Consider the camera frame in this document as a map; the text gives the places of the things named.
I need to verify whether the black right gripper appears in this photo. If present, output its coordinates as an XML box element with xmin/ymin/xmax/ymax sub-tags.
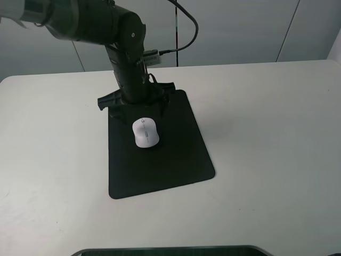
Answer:
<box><xmin>98</xmin><ymin>63</ymin><xmax>175</xmax><ymax>124</ymax></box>

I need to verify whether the white computer mouse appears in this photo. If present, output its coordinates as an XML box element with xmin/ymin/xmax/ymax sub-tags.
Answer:
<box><xmin>132</xmin><ymin>117</ymin><xmax>159</xmax><ymax>148</ymax></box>

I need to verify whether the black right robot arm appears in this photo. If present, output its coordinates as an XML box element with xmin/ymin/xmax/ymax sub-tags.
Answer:
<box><xmin>1</xmin><ymin>1</ymin><xmax>175</xmax><ymax>119</ymax></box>

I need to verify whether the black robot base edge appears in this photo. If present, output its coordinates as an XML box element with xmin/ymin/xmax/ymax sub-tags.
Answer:
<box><xmin>73</xmin><ymin>245</ymin><xmax>271</xmax><ymax>255</ymax></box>

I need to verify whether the black mouse pad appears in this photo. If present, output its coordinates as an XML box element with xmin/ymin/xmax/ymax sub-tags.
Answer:
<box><xmin>108</xmin><ymin>90</ymin><xmax>215</xmax><ymax>199</ymax></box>

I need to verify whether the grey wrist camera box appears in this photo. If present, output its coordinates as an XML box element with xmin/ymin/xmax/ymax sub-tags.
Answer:
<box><xmin>142</xmin><ymin>50</ymin><xmax>161</xmax><ymax>67</ymax></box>

